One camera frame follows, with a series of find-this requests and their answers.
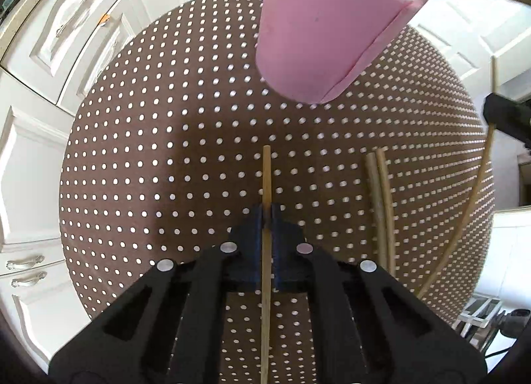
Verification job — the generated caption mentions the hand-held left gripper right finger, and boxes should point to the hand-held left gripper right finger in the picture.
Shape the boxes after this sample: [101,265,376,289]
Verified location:
[269,203,487,384]

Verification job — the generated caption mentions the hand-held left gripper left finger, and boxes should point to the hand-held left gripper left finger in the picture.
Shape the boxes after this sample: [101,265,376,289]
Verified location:
[49,205,266,384]

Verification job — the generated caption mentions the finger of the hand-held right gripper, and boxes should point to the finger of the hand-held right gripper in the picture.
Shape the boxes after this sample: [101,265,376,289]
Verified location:
[483,93,531,140]

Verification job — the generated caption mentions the light wooden chopstick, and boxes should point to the light wooden chopstick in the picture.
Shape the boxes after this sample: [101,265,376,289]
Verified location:
[365,153,389,272]
[375,149,397,281]
[259,145,272,384]
[416,55,498,299]

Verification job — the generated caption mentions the pink cup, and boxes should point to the pink cup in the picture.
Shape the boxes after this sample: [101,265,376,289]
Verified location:
[254,0,428,105]

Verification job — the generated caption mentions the white door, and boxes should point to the white door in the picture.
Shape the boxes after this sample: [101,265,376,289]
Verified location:
[407,0,531,86]

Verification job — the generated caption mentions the round brown polka-dot table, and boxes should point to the round brown polka-dot table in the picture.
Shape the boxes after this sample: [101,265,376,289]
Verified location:
[59,0,496,384]

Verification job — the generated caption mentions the white metal rack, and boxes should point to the white metal rack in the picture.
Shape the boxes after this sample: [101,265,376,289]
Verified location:
[456,296,504,337]

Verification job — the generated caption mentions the cream base cabinets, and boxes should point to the cream base cabinets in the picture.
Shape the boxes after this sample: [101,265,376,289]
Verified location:
[0,0,187,372]

